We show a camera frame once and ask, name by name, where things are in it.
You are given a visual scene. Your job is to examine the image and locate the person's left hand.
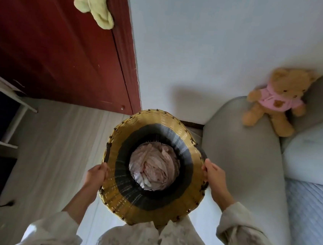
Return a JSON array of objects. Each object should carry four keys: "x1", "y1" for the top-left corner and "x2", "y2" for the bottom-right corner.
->
[{"x1": 83, "y1": 161, "x2": 112, "y2": 193}]

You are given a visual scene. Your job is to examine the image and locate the person's right hand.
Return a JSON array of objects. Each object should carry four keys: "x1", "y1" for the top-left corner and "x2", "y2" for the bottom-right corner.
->
[{"x1": 197, "y1": 158, "x2": 240, "y2": 213}]

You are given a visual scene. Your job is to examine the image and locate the yellow and black woven basket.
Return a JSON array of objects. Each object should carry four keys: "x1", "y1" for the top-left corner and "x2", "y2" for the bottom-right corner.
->
[{"x1": 95, "y1": 104, "x2": 216, "y2": 234}]

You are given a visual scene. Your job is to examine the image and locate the person's right forearm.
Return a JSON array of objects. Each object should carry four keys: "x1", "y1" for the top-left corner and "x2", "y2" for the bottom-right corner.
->
[{"x1": 208, "y1": 194, "x2": 319, "y2": 245}]

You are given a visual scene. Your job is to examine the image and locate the person's left forearm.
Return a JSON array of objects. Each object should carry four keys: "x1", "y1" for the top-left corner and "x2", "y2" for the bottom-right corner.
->
[{"x1": 21, "y1": 177, "x2": 100, "y2": 245}]

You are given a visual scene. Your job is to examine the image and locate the crumpled pinkish laundry cloth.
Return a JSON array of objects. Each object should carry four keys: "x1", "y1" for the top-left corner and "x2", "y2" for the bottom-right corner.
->
[{"x1": 127, "y1": 141, "x2": 183, "y2": 193}]

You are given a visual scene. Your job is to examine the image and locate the white floral pyjama top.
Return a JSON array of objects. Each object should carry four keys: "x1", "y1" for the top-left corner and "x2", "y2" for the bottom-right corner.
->
[{"x1": 15, "y1": 179, "x2": 319, "y2": 245}]

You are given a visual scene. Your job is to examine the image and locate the brown teddy bear pink hoodie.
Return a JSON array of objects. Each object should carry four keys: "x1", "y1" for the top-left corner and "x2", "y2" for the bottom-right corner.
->
[{"x1": 240, "y1": 63, "x2": 319, "y2": 141}]

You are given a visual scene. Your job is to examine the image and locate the light blue pillow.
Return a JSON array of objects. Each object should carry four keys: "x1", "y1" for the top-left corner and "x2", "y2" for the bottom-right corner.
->
[{"x1": 278, "y1": 126, "x2": 323, "y2": 188}]

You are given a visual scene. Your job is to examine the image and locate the blue quilted mattress cover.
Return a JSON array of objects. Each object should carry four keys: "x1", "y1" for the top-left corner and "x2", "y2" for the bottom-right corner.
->
[{"x1": 278, "y1": 177, "x2": 323, "y2": 245}]

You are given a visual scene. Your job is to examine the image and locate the white metal shelf rack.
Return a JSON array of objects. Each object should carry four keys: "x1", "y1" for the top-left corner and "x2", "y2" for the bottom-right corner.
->
[{"x1": 0, "y1": 67, "x2": 42, "y2": 151}]

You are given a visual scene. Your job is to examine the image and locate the dark red wooden door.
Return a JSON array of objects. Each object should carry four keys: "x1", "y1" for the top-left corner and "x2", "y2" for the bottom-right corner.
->
[{"x1": 0, "y1": 0, "x2": 154, "y2": 116}]

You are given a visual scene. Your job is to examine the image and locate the pale yellow towel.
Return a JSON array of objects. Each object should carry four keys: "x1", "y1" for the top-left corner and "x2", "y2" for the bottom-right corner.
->
[{"x1": 71, "y1": 0, "x2": 117, "y2": 31}]

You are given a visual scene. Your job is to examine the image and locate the grey upholstered bed frame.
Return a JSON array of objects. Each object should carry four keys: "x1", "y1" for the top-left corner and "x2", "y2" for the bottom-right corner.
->
[{"x1": 190, "y1": 47, "x2": 323, "y2": 245}]

